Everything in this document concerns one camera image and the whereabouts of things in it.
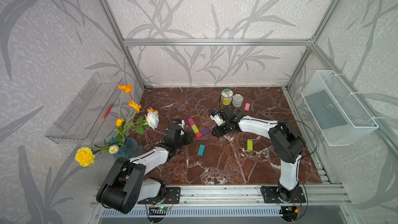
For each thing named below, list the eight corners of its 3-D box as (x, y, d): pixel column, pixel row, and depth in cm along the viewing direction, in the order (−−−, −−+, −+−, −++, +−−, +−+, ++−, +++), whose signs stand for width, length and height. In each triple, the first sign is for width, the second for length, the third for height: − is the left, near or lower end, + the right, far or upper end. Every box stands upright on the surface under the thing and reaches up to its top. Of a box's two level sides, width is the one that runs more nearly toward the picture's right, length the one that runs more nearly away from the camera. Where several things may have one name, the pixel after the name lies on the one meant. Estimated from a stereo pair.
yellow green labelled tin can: (221, 105, 112) (222, 97, 105) (221, 97, 117) (221, 88, 110) (232, 105, 112) (233, 97, 105) (231, 97, 117) (232, 88, 110)
